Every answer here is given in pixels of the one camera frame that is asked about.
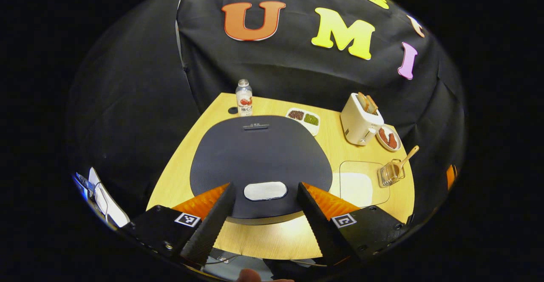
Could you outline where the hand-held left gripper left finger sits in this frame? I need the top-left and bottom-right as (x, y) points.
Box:
(121, 182), (237, 266)

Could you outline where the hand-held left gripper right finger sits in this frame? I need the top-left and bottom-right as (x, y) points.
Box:
(297, 182), (408, 268)

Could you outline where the wooden spoon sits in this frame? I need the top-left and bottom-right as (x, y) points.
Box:
(393, 145), (419, 176)

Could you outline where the white rice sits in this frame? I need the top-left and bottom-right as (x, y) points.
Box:
(340, 172), (374, 207)

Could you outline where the metal wire chopstick holder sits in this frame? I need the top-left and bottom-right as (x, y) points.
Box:
(378, 159), (405, 188)

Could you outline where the black rice cooker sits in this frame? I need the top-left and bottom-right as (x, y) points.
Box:
(190, 115), (333, 226)

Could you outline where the white round plate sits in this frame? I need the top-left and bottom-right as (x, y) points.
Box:
(376, 124), (402, 152)

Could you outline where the clear glass dish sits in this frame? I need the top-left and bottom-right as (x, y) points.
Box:
(339, 161), (391, 208)

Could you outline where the white box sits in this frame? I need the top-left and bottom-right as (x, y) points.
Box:
(88, 167), (129, 227)

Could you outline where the white toaster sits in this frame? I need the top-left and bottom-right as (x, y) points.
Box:
(340, 92), (384, 146)

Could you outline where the white divided grain dish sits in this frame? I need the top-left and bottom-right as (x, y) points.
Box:
(286, 107), (320, 136)

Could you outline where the clear plastic bottle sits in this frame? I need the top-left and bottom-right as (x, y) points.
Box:
(235, 79), (253, 117)

